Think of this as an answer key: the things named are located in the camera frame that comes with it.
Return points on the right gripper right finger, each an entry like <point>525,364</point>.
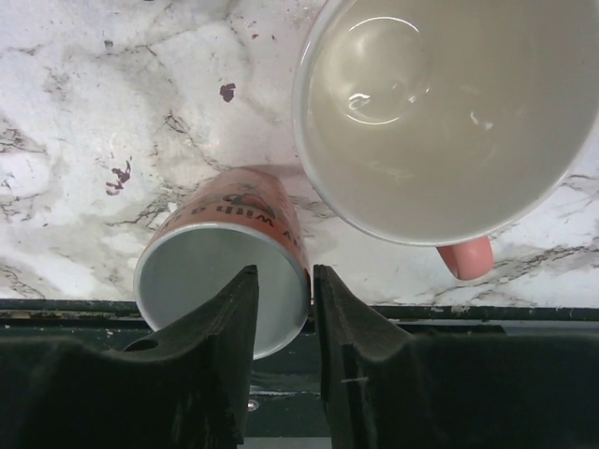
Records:
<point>383,387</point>

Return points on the black mounting rail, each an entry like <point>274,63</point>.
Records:
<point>285,405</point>

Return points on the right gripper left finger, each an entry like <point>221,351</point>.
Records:
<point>184,386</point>

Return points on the printed salmon coffee mug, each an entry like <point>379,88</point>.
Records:
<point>242,217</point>

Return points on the plain pink mug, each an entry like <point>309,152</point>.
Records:
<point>435,123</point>

